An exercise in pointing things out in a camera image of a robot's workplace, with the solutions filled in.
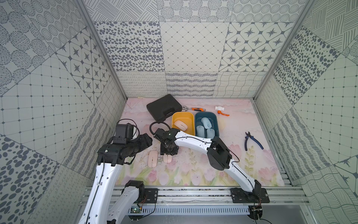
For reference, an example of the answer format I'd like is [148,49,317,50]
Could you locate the blue handled pliers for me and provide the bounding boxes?
[244,132,264,151]

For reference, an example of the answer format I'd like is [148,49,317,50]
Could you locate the pink mouse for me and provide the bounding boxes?
[163,154,172,163]
[174,120,188,131]
[148,150,158,168]

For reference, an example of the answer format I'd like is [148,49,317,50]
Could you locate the black plastic tool case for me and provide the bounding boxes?
[146,94,182,122]

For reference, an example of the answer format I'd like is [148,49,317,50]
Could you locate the floral pink table mat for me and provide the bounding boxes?
[117,99,285,187]

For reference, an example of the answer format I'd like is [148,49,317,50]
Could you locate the white orange pipe valve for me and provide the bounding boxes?
[215,106,230,117]

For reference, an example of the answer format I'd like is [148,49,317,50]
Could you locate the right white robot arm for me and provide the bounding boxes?
[154,128,262,196]

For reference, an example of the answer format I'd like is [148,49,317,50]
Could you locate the teal storage box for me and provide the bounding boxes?
[194,112,220,138]

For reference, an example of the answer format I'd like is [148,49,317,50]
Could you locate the aluminium mounting rail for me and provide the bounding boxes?
[79,186,311,224]

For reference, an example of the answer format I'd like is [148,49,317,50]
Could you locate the green circuit board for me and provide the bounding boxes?
[130,207,142,214]

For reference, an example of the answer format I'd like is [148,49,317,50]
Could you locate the yellow storage box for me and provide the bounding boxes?
[172,112,195,135]

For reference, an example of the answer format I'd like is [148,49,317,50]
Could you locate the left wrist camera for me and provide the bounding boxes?
[112,124,135,145]

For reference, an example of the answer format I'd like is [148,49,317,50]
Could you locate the orange handled adjustable wrench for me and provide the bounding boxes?
[182,106,206,112]

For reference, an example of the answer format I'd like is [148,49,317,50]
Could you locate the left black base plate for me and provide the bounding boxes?
[134,188,158,204]

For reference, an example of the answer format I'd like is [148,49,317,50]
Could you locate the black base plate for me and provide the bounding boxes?
[134,188,158,204]
[229,188,270,204]

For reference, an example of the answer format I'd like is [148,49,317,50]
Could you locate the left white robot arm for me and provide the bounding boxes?
[78,133,153,224]

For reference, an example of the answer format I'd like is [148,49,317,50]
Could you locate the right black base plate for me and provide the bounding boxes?
[229,188,270,204]

